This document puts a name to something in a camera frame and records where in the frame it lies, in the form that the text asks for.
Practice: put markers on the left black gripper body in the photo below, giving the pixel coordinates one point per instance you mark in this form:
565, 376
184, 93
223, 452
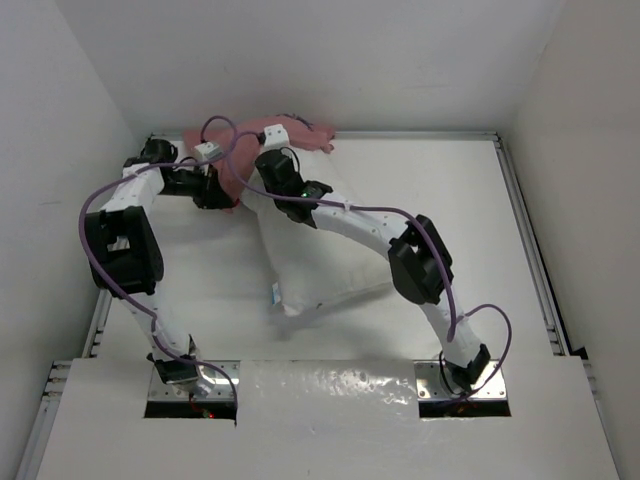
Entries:
199, 185

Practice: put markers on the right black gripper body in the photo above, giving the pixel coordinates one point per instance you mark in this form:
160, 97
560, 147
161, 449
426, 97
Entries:
288, 150

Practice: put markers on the red patterned pillowcase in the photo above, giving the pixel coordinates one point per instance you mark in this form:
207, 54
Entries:
302, 134

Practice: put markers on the white pillow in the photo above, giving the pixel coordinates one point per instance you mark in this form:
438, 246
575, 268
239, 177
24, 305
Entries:
315, 269

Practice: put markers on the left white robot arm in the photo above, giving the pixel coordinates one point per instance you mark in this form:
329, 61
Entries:
128, 260

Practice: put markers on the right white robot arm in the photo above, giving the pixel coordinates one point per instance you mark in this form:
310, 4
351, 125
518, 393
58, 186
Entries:
420, 263

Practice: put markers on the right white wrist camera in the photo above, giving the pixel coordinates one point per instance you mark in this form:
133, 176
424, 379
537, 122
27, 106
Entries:
275, 137

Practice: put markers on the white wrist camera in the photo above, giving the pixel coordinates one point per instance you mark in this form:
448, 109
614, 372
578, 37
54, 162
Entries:
275, 137
207, 151

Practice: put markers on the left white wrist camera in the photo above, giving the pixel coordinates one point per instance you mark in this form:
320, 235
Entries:
207, 151

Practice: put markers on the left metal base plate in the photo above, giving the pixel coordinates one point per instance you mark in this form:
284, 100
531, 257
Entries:
212, 386

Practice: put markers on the metal base plate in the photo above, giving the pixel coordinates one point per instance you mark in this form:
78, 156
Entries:
212, 386
433, 386

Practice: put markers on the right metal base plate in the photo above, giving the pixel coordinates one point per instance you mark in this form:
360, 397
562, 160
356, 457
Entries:
433, 386

